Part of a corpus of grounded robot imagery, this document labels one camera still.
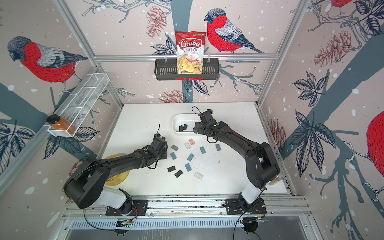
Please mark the grey eraser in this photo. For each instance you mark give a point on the grey eraser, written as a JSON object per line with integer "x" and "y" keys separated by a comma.
{"x": 175, "y": 148}

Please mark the clear acrylic wall shelf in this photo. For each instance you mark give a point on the clear acrylic wall shelf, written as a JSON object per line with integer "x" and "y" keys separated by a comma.
{"x": 80, "y": 103}

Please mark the Chuba cassava chips bag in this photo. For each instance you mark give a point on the Chuba cassava chips bag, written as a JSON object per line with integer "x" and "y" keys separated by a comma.
{"x": 190, "y": 52}

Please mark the white eraser bottom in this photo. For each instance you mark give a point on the white eraser bottom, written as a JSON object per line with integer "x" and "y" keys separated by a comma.
{"x": 198, "y": 176}

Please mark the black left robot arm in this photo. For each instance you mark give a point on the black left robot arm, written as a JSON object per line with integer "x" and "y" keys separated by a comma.
{"x": 86, "y": 187}

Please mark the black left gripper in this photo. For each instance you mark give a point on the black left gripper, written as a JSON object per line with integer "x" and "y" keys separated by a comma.
{"x": 165, "y": 153}

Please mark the white eraser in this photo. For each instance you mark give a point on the white eraser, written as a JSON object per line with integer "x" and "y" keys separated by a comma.
{"x": 198, "y": 176}
{"x": 187, "y": 145}

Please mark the orange spice jar black lid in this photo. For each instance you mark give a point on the orange spice jar black lid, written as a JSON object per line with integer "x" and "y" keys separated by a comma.
{"x": 62, "y": 124}

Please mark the black wire wall basket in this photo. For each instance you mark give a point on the black wire wall basket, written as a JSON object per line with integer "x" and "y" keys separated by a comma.
{"x": 166, "y": 70}

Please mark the blue eraser lower centre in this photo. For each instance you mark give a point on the blue eraser lower centre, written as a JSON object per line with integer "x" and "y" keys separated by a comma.
{"x": 188, "y": 167}

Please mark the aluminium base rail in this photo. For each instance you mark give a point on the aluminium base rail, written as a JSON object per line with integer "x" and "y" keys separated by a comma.
{"x": 269, "y": 205}

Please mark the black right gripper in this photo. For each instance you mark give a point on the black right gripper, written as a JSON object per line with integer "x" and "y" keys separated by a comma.
{"x": 199, "y": 131}

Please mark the black eraser bottom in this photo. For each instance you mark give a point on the black eraser bottom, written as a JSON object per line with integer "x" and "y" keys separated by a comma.
{"x": 179, "y": 173}

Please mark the clear jar white lid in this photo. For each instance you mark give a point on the clear jar white lid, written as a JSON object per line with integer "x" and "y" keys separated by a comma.
{"x": 275, "y": 180}

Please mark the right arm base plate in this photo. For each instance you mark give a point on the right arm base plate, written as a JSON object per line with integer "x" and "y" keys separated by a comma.
{"x": 239, "y": 206}

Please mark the white eraser upper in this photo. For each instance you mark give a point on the white eraser upper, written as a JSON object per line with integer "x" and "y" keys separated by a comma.
{"x": 187, "y": 145}

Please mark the white storage box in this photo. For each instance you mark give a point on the white storage box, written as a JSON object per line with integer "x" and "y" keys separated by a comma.
{"x": 181, "y": 119}

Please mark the blue eraser upper middle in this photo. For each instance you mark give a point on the blue eraser upper middle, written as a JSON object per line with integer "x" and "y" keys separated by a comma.
{"x": 202, "y": 150}

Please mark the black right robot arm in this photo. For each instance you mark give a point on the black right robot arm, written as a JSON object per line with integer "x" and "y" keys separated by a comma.
{"x": 261, "y": 163}

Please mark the blue eraser centre left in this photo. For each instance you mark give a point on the blue eraser centre left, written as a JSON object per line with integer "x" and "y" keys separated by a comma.
{"x": 173, "y": 155}

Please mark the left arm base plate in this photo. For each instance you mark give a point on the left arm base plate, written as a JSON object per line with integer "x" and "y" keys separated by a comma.
{"x": 132, "y": 209}

